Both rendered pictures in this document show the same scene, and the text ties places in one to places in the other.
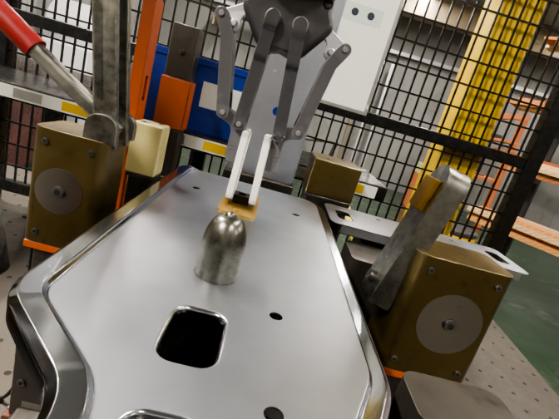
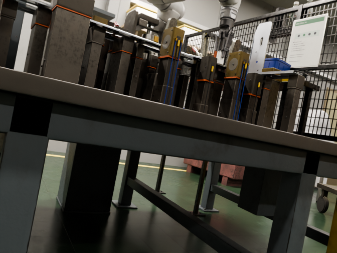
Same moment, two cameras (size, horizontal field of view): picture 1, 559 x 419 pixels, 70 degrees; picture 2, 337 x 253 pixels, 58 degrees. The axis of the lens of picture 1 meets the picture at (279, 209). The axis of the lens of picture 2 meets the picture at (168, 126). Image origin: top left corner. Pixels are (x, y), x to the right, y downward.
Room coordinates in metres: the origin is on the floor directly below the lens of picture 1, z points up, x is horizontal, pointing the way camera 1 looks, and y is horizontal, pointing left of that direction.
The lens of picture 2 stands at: (-0.55, -1.31, 0.65)
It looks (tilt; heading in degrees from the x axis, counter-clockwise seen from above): 0 degrees down; 62
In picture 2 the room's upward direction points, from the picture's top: 11 degrees clockwise
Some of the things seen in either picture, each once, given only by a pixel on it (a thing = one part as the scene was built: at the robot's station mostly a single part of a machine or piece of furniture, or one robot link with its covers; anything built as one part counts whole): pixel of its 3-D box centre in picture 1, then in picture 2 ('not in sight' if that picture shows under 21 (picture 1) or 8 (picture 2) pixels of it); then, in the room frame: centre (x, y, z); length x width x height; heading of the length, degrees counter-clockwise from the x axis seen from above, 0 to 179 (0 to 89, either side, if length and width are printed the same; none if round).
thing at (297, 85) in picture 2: not in sight; (291, 106); (0.58, -0.33, 0.84); 0.05 x 0.05 x 0.29; 4
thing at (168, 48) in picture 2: not in sight; (168, 72); (0.00, -0.18, 0.87); 0.12 x 0.07 x 0.35; 94
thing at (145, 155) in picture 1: (126, 260); not in sight; (0.46, 0.17, 0.88); 0.04 x 0.04 x 0.37; 4
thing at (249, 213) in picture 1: (240, 199); not in sight; (0.40, 0.04, 1.02); 0.08 x 0.04 x 0.01; 4
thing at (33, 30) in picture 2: not in sight; (35, 48); (-0.49, -0.02, 0.84); 0.12 x 0.05 x 0.29; 94
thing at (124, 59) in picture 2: not in sight; (118, 71); (-0.15, 0.00, 0.84); 0.12 x 0.05 x 0.29; 94
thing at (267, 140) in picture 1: (260, 169); (221, 57); (0.40, 0.03, 1.06); 0.03 x 0.01 x 0.07; 4
